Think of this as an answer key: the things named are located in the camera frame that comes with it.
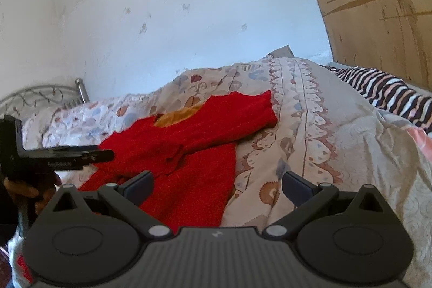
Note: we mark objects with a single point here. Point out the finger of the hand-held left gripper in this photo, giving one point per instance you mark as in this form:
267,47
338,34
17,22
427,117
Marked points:
84,159
74,148

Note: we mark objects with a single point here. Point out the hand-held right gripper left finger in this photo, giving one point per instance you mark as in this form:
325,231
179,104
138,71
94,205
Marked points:
140,185

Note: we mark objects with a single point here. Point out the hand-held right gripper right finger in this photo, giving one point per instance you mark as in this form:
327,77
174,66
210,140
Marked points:
297,190

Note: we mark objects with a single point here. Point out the red knitted sweater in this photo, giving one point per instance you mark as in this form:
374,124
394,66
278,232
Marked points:
189,153

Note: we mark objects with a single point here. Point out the person's left hand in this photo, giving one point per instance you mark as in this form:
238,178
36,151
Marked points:
23,188

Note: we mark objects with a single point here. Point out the metal bed headboard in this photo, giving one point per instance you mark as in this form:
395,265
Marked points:
37,95

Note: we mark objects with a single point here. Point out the patterned beige quilt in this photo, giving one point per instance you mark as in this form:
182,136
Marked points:
320,126

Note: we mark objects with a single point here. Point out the striped black white cloth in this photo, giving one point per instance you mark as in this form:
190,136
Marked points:
384,89

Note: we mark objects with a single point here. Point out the pink cloth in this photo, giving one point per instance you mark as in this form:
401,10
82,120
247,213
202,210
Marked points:
420,136

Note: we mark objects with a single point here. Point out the grey pillow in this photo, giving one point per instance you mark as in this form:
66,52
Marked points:
281,52

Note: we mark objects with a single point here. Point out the wooden board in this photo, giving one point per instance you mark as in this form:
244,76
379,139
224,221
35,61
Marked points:
378,4

